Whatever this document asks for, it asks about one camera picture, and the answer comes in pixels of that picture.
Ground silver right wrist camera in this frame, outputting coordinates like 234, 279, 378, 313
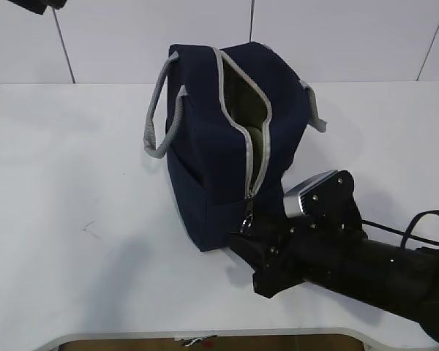
283, 170, 337, 218

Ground pale green lunch box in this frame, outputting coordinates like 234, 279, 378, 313
226, 91, 271, 176

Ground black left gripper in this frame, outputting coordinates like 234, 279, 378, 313
9, 0, 67, 15

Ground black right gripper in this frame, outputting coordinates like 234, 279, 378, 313
228, 170, 366, 298

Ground navy blue lunch bag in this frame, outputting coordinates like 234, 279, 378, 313
143, 42, 326, 252

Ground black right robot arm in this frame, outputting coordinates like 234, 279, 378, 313
229, 170, 439, 343

